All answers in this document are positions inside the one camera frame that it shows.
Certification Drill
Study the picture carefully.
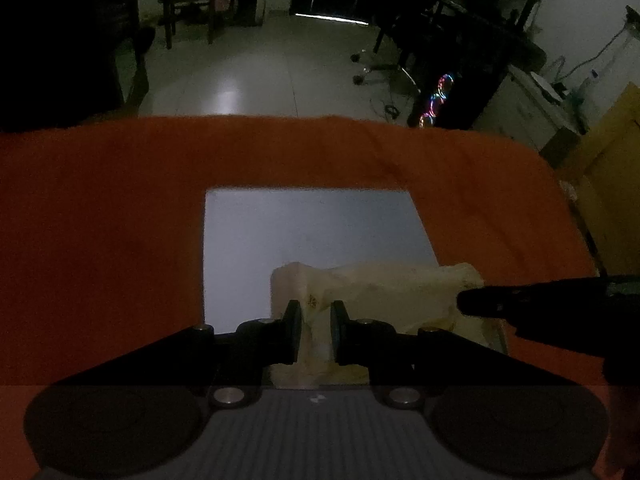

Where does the computer tower with coloured lights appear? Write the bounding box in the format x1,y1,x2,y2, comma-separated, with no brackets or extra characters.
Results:
407,67,507,132

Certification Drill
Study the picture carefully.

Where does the orange blanket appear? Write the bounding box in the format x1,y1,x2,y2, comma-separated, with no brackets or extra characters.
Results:
0,115,616,480

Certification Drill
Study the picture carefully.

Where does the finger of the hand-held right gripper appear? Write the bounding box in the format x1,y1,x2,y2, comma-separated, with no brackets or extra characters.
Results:
457,276,609,327

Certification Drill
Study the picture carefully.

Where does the dark wooden cabinet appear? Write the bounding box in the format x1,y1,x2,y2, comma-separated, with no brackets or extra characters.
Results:
0,0,152,134

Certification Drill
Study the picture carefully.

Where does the white cabinet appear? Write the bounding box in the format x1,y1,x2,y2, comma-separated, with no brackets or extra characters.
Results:
472,65,589,154

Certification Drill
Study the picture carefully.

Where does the dark desk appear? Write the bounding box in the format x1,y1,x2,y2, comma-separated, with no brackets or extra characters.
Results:
417,0,547,77

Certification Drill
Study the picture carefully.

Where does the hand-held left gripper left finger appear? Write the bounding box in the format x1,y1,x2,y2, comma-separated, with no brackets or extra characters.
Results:
52,300,304,409

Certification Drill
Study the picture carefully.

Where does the black office chair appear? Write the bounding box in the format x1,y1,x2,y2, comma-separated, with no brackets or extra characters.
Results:
350,0,451,94

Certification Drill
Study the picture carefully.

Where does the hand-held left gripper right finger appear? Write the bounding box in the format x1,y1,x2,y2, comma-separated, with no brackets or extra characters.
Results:
330,300,582,408

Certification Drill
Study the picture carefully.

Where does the yellow wooden board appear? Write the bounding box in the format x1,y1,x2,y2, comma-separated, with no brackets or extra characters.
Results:
555,82,640,277

